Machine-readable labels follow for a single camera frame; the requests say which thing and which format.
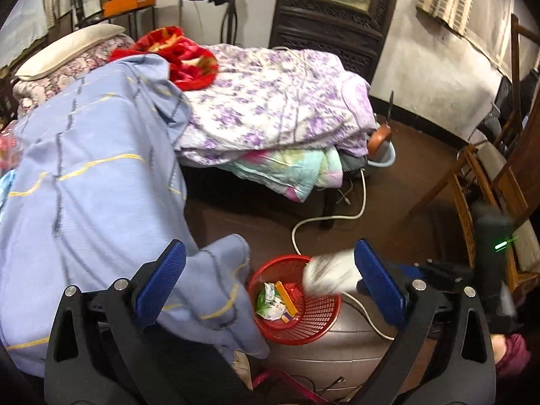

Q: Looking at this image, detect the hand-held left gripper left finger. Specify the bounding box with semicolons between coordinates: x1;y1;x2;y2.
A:
44;240;237;405

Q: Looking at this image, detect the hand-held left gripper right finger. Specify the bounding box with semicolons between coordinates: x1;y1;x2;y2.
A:
354;239;497;405

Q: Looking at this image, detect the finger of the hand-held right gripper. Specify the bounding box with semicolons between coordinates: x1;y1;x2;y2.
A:
405;259;475;288

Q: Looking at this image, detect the white tissue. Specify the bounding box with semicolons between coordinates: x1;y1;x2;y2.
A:
303;250;363;295

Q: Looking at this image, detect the red plastic mesh basket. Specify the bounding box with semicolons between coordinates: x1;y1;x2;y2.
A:
247;254;342;344

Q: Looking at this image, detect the clear pink wrapper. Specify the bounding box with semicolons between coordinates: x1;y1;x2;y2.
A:
0;132;20;174

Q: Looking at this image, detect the person's right forearm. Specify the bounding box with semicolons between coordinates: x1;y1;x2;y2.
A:
493;332;533;379

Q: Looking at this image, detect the wooden chair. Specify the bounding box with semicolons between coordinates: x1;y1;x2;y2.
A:
407;15;540;288

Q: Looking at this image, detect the grey round stool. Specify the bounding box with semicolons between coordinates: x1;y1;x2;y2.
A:
253;291;406;394

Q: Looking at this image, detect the small red wrapper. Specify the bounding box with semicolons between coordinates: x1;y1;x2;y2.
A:
283;282;308;306

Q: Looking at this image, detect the orange yellow wrapper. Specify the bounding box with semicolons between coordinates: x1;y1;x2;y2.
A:
274;280;299;318

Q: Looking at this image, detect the grey seat cushion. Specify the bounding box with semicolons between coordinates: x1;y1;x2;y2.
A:
477;141;540;271

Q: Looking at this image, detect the green and white wrapper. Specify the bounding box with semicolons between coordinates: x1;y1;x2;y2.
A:
255;282;288;322

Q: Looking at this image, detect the blue striped bed sheet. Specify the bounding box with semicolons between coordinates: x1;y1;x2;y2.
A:
0;55;271;373

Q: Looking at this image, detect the blue plastic basin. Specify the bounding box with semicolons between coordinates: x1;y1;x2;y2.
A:
365;135;397;170

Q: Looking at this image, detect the brown round lid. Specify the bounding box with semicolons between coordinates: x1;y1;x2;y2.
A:
367;127;393;153

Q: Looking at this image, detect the pastel tie-dye quilt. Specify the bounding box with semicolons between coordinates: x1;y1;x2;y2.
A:
219;147;344;203

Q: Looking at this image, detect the purple floral quilt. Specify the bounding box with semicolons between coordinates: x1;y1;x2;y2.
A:
177;44;378;165

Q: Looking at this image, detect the red patterned blanket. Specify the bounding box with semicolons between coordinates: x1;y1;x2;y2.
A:
109;26;220;91

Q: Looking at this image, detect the brown floral quilt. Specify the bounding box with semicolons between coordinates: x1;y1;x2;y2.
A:
12;34;136;111

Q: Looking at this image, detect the cream pillow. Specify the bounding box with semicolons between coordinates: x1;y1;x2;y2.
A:
15;23;127;81

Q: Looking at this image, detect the orange flat box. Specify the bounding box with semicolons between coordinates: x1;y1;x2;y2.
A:
102;0;157;18

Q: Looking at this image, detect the white lace cloth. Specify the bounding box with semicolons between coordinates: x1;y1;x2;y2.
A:
0;0;57;68

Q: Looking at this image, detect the white power cable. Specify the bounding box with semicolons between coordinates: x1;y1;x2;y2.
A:
291;169;397;342

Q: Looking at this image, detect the pink plastic frame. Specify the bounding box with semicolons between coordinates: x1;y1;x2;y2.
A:
253;369;335;405

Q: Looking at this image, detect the striped wall cloth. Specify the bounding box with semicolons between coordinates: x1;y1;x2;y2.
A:
415;0;516;68

